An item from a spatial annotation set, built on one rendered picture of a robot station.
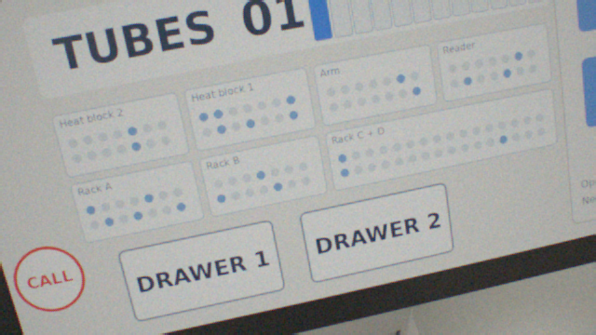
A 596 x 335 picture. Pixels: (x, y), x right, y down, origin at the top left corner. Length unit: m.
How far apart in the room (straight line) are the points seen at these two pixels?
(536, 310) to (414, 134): 1.19
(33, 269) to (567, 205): 0.33
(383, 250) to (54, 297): 0.20
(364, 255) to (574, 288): 1.24
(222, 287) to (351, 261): 0.08
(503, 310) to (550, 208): 1.10
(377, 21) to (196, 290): 0.19
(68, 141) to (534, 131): 0.28
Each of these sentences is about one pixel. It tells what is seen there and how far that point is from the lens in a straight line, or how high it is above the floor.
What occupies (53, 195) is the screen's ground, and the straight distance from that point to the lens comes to 0.34.
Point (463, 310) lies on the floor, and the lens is 1.46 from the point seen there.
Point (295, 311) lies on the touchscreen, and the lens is 0.36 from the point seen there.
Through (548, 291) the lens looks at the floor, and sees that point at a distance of 1.54.
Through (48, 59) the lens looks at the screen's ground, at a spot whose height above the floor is 1.11.
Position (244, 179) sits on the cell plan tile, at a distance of 0.33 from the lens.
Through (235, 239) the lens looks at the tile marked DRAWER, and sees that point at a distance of 0.34.
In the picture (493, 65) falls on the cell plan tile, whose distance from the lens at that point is 0.36.
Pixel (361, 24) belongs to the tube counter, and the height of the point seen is 1.10.
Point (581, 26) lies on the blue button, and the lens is 0.39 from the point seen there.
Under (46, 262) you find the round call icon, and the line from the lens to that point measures 0.36.
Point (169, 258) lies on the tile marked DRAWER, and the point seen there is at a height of 1.01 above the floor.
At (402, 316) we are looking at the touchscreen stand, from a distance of 0.70.
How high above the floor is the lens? 1.30
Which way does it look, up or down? 52 degrees down
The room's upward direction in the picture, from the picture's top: 5 degrees counter-clockwise
